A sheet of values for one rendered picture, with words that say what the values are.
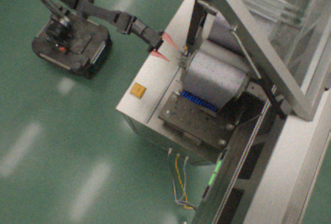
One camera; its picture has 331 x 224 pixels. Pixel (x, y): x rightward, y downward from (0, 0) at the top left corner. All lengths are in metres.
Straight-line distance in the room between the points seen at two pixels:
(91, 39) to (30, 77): 0.75
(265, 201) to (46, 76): 2.37
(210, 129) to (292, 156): 0.65
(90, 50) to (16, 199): 1.46
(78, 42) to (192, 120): 1.50
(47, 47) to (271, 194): 2.25
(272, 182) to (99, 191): 1.84
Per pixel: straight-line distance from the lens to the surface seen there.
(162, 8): 2.85
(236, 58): 1.21
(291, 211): 0.94
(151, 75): 1.48
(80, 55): 2.34
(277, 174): 0.68
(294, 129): 0.71
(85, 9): 1.31
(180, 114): 1.27
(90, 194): 2.35
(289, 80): 0.62
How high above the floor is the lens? 2.27
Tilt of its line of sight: 74 degrees down
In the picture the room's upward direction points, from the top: 5 degrees clockwise
